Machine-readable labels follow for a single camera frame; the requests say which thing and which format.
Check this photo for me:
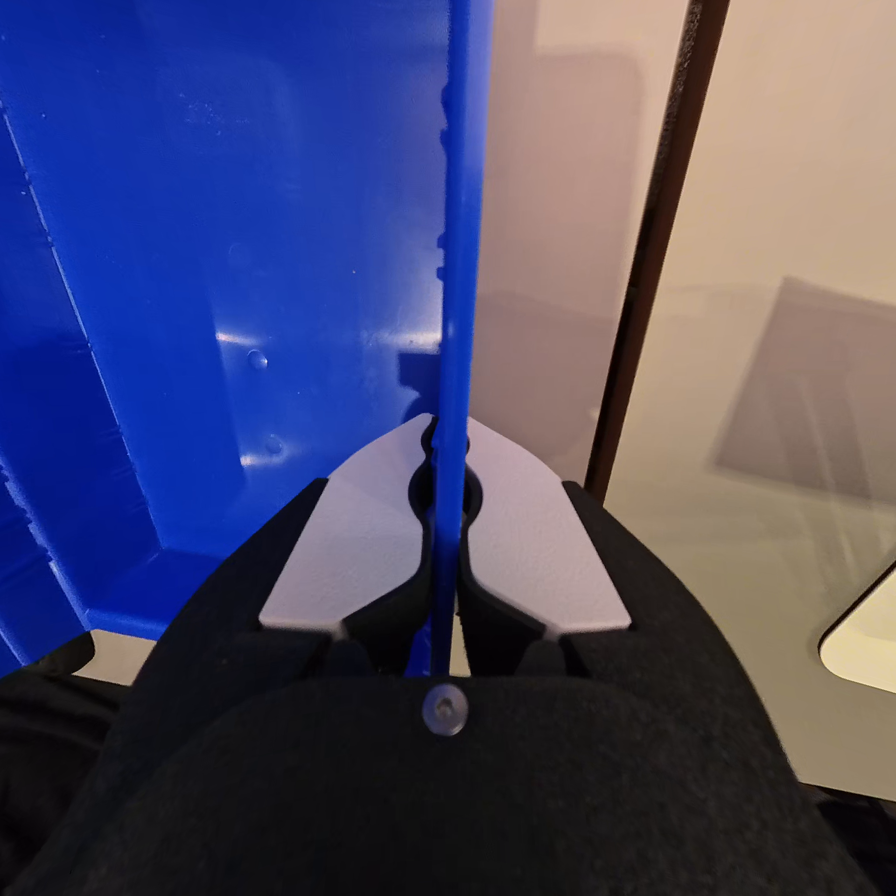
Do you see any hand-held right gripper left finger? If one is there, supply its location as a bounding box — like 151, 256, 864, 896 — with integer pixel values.
259, 412, 438, 639

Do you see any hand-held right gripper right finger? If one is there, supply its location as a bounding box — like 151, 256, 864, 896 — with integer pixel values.
461, 418, 632, 639

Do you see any dark flat plate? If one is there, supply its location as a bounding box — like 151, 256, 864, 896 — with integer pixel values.
713, 275, 896, 504

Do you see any grey desk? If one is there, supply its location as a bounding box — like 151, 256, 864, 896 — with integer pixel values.
70, 0, 896, 802

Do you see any blue plastic bin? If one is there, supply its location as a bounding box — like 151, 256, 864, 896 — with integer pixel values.
0, 0, 496, 679

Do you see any white stand base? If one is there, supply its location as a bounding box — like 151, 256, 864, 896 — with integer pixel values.
818, 560, 896, 695

